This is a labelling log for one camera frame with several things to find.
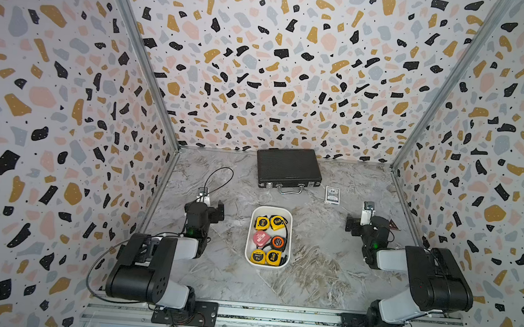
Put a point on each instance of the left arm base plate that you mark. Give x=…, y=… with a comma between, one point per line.
x=199, y=314

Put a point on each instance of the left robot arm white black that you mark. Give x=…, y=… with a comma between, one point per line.
x=144, y=264

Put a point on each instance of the pink tape measure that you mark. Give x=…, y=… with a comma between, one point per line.
x=261, y=239

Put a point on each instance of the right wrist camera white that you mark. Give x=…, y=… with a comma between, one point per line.
x=368, y=211

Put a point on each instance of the playing card deck box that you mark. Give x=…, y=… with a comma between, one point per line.
x=332, y=195

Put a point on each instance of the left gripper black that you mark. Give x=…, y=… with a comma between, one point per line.
x=214, y=216

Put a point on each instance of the black metal-trimmed carrying case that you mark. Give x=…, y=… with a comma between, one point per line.
x=288, y=168

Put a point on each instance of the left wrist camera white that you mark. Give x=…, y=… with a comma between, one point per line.
x=203, y=196

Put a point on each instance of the white plastic storage box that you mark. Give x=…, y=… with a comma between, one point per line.
x=269, y=211

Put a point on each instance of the yellow tape measure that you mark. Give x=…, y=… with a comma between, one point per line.
x=258, y=256
x=273, y=258
x=278, y=223
x=262, y=223

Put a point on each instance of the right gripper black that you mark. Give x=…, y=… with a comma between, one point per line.
x=356, y=222

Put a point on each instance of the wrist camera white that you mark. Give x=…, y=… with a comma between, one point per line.
x=203, y=196
x=368, y=211

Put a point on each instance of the orange black tape measure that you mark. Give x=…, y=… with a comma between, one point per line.
x=278, y=243

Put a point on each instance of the aluminium front rail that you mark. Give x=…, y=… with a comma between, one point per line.
x=235, y=314

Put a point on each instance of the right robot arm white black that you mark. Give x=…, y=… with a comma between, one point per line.
x=436, y=283

